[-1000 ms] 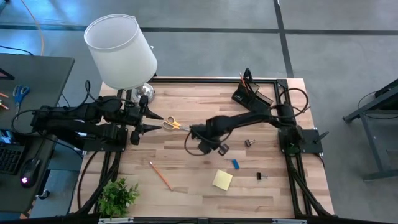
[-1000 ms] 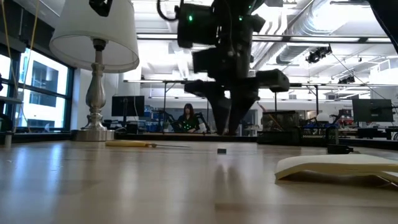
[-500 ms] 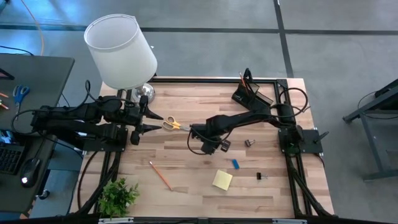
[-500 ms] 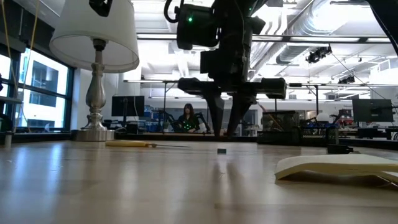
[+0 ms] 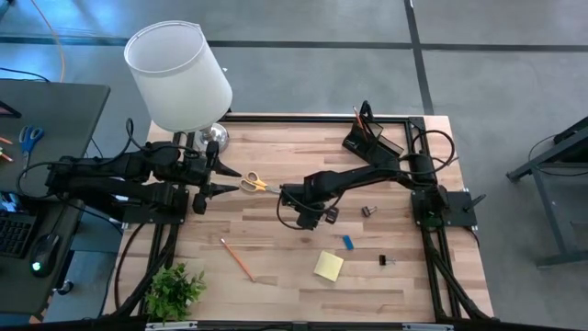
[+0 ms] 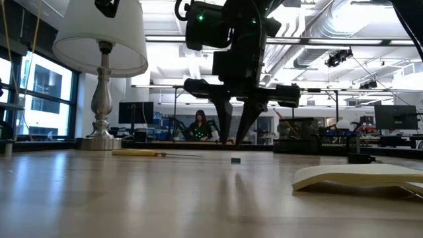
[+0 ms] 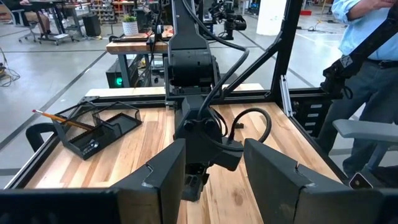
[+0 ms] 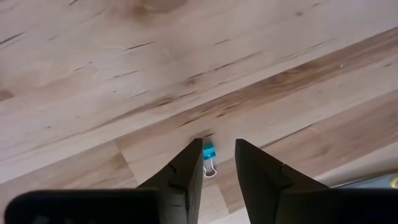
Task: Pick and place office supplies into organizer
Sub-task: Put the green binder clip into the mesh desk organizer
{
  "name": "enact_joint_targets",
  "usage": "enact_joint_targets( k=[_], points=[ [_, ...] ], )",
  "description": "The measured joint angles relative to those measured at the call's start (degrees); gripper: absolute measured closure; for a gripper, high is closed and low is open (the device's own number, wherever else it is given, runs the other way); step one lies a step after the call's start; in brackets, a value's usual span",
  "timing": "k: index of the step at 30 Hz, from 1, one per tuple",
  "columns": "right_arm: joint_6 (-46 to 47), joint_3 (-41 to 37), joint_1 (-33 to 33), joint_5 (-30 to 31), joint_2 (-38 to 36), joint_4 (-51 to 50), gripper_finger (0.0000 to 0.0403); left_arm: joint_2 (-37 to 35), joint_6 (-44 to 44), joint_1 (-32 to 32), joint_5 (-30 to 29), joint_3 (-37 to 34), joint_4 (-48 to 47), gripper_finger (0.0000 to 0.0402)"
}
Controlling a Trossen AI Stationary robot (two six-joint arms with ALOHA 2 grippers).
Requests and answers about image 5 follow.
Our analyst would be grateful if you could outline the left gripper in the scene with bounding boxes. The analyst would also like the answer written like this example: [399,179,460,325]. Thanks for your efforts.
[175,139,243,216]

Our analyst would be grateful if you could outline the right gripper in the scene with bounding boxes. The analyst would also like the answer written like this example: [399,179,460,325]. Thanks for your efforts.
[279,181,342,232]

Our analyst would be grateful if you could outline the black keyboard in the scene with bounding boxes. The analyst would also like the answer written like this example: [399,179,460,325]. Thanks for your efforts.
[0,209,39,259]

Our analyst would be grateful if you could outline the grey metal cart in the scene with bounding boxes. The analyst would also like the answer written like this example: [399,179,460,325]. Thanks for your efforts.
[505,114,588,268]

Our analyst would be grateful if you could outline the green potted plant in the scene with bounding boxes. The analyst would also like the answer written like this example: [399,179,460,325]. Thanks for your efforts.
[143,260,209,325]

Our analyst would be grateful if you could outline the white shade silver table lamp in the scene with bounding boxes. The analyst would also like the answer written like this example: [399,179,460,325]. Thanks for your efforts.
[123,19,233,154]

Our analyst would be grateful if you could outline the yellow sticky note pad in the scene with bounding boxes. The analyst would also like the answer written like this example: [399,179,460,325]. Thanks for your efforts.
[312,249,345,283]

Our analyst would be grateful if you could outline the black mesh desk organizer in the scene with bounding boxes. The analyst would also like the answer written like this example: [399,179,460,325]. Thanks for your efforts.
[341,114,406,172]

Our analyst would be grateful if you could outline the blue handled scissors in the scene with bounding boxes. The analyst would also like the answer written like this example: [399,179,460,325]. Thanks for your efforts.
[17,124,45,180]

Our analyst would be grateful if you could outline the yellow handled scissors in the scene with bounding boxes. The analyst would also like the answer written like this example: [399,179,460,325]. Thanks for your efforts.
[238,170,283,195]

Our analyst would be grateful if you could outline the black computer mouse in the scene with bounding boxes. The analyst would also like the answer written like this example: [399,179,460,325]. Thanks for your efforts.
[28,233,62,279]

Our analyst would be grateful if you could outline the silver aluminium bracket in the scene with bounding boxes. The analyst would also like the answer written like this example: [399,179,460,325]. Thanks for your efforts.
[144,320,199,331]
[401,323,455,331]

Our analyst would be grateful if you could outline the grey side desk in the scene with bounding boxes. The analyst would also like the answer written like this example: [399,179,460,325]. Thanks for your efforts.
[0,78,112,318]

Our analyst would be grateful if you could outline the orange yellow cable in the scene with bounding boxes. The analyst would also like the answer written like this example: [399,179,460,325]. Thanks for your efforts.
[28,0,67,84]

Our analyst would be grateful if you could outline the black aluminium table frame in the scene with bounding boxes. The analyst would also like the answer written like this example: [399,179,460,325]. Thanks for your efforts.
[101,111,496,331]

